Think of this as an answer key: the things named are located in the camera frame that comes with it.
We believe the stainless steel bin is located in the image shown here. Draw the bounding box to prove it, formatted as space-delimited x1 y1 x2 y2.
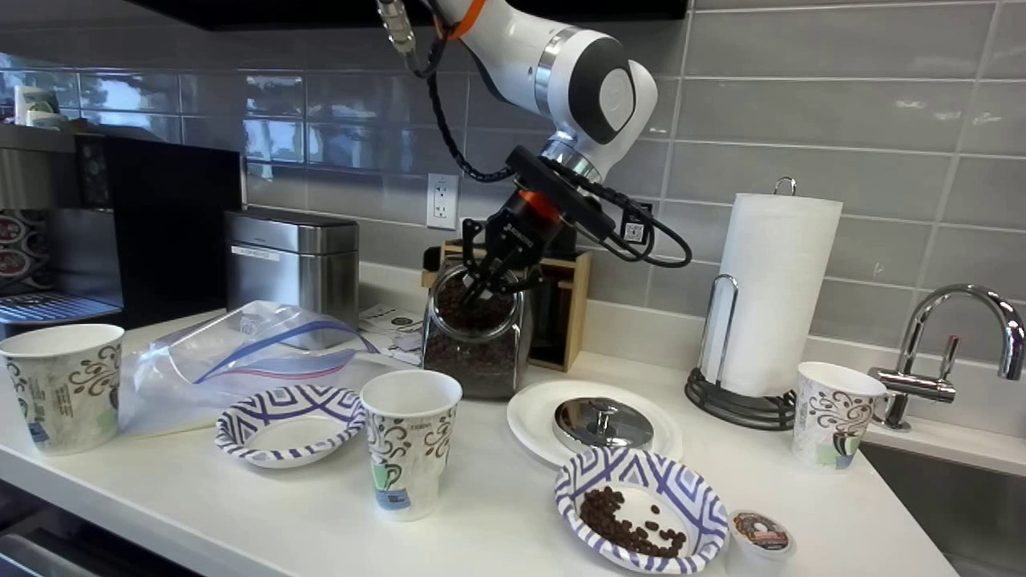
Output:
223 205 364 324

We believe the clear zip plastic bag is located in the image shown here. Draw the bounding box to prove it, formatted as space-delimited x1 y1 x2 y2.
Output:
115 297 372 437

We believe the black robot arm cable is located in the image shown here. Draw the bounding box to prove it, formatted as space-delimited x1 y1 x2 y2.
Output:
412 40 698 271

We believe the dark overhead cabinet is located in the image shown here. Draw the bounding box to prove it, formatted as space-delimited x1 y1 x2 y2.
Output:
127 0 691 32

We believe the printed paper cup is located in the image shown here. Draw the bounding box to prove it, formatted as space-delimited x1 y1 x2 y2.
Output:
794 359 896 475
0 319 130 451
355 366 466 522

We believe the white wall power outlet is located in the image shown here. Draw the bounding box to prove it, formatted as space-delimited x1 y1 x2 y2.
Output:
425 169 461 234

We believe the blue patterned paper bowl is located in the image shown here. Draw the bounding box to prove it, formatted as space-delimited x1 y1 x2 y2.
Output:
553 443 734 577
213 382 372 475

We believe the metal jar lid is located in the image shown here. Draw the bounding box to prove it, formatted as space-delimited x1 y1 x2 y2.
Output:
553 394 657 451

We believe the wire paper towel holder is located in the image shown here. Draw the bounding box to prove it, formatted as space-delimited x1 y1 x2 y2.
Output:
683 173 801 434

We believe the chrome faucet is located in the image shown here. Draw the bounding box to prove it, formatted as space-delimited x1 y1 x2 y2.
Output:
865 283 1026 434

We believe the white plate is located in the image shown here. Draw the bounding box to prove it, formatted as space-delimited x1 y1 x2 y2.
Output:
503 379 688 475

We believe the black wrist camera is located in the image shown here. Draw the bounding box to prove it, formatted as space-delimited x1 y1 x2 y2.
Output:
503 144 630 242

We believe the white paper towel roll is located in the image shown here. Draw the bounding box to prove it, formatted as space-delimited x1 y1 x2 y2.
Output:
698 189 847 399

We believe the loose coffee beans pile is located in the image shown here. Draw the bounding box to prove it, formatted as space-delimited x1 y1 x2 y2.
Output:
574 483 691 561

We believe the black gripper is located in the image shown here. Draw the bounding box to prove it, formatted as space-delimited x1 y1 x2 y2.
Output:
461 205 559 306

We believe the undermount kitchen sink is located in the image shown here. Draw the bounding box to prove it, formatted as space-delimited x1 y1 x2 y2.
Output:
860 443 1026 577

